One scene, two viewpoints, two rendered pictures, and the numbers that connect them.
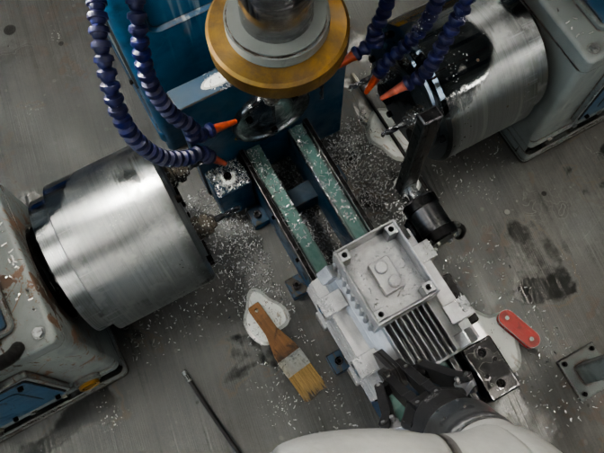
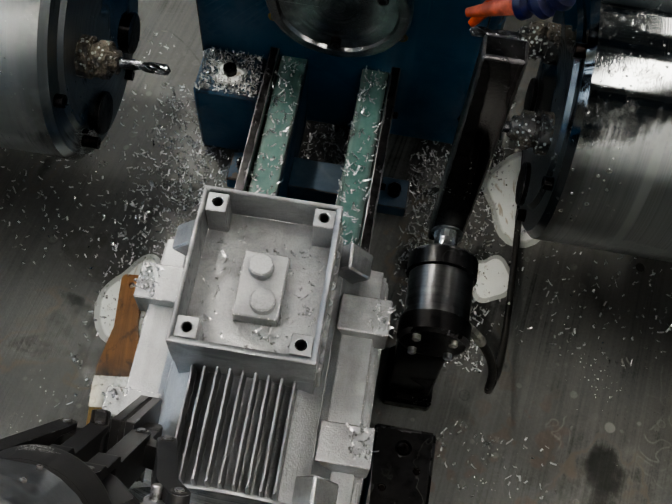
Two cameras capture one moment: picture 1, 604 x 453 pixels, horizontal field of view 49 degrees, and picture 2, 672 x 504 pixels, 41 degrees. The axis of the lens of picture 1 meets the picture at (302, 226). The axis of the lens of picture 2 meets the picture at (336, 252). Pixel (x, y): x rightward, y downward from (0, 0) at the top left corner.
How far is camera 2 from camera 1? 0.44 m
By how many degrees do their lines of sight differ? 14
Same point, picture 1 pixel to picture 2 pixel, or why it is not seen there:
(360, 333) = (164, 362)
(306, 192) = (329, 180)
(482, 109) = (643, 171)
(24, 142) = not seen: outside the picture
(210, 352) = (26, 293)
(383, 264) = (266, 262)
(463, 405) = (21, 477)
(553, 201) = not seen: outside the picture
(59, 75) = not seen: outside the picture
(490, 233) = (557, 438)
